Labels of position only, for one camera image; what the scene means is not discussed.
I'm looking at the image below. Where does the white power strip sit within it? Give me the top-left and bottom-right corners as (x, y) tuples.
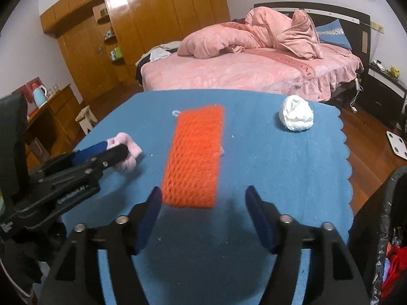
(351, 79), (363, 112)

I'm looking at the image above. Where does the wooden wardrobe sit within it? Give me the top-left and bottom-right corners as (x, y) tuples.
(40, 0), (231, 103)

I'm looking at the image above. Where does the white crumpled tissue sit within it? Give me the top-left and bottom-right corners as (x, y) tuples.
(279, 95), (315, 132)

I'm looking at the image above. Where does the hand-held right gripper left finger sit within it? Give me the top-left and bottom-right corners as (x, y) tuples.
(40, 186), (163, 305)

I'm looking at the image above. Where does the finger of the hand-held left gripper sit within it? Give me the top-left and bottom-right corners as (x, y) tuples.
(79, 144), (130, 174)
(71, 141), (109, 163)

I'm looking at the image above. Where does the orange foam net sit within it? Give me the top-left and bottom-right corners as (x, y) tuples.
(162, 104), (225, 209)

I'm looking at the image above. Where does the blue pillow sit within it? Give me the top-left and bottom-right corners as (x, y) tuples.
(315, 19), (353, 51)

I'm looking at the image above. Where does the dark wooden headboard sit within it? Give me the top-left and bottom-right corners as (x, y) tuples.
(253, 3), (372, 68)

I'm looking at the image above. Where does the light blue kettle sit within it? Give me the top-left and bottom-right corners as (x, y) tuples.
(32, 82), (48, 108)

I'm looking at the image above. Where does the small wooden stool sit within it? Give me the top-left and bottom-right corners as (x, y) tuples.
(75, 105), (98, 135)

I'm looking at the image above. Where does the white bathroom scale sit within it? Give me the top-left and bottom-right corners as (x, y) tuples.
(386, 130), (407, 160)

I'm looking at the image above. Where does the black plastic bin bag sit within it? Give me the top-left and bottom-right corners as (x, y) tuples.
(369, 167), (407, 305)

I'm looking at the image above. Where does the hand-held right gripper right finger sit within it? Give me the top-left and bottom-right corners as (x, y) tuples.
(245, 185), (371, 305)

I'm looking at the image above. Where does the pile of clothes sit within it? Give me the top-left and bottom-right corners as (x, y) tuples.
(136, 41), (182, 68)

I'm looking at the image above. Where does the red box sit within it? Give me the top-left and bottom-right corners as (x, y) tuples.
(13, 77), (49, 117)

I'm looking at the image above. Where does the black trash bin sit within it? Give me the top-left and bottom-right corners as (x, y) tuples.
(348, 165), (407, 305)

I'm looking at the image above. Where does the dark nightstand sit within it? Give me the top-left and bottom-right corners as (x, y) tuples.
(354, 62), (407, 130)

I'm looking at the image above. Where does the wooden desk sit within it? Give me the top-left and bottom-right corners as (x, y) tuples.
(24, 84), (85, 170)

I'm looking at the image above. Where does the pink quilt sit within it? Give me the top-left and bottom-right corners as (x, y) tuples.
(177, 6), (324, 60)

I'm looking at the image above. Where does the red cloth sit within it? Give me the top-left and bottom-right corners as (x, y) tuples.
(380, 245), (407, 300)

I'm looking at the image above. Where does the bed with pink sheet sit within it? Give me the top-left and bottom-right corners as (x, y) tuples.
(135, 3), (371, 103)

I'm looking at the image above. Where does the pink fuzzy sock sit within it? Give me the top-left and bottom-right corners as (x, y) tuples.
(106, 132), (143, 175)

